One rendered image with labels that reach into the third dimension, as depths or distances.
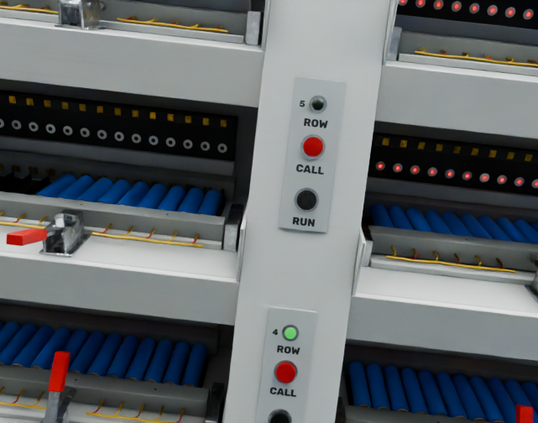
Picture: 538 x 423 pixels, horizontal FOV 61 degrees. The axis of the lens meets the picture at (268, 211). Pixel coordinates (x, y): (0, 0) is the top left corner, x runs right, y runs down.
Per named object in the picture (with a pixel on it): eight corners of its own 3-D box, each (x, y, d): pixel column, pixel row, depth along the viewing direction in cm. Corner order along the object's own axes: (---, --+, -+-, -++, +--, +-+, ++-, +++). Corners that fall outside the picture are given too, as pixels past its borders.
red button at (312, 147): (321, 158, 36) (324, 138, 36) (301, 155, 36) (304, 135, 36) (321, 158, 37) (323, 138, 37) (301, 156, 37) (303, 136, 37)
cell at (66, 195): (96, 190, 52) (70, 214, 46) (80, 189, 52) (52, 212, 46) (95, 175, 51) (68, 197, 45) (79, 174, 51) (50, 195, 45)
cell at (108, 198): (132, 195, 52) (110, 219, 46) (116, 193, 52) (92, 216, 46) (131, 180, 51) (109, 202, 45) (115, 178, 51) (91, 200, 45)
